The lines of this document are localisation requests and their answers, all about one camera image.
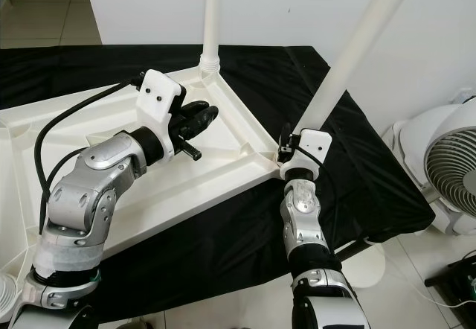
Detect black table cloth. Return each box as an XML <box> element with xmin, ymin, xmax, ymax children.
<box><xmin>0</xmin><ymin>44</ymin><xmax>436</xmax><ymax>322</ymax></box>

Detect white round floor base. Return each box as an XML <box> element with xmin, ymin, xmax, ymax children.
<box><xmin>338</xmin><ymin>243</ymin><xmax>386</xmax><ymax>289</ymax></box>

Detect black plastic floor crate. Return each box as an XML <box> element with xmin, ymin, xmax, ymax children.
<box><xmin>425</xmin><ymin>258</ymin><xmax>476</xmax><ymax>307</ymax></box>

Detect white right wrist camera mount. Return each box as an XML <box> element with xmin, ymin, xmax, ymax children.
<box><xmin>281</xmin><ymin>127</ymin><xmax>333</xmax><ymax>181</ymax></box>

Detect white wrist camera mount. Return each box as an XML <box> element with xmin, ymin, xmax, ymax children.
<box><xmin>135</xmin><ymin>70</ymin><xmax>187</xmax><ymax>162</ymax></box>
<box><xmin>281</xmin><ymin>127</ymin><xmax>333</xmax><ymax>181</ymax></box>

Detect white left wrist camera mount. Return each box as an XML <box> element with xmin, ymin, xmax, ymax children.
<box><xmin>135</xmin><ymin>70</ymin><xmax>187</xmax><ymax>162</ymax></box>

